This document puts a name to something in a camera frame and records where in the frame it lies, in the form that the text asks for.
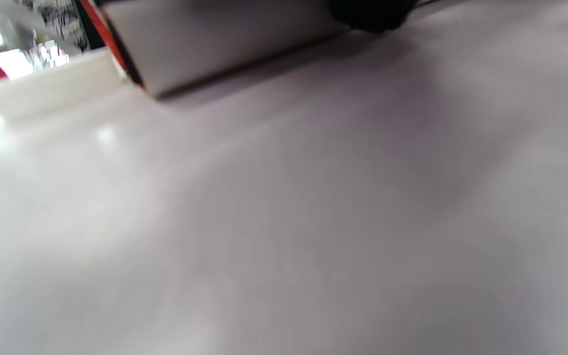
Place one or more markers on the person's left hand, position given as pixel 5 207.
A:
pixel 372 15

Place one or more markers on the red patterned poster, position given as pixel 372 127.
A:
pixel 215 44

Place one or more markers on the translucent white tube cap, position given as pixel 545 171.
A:
pixel 52 86

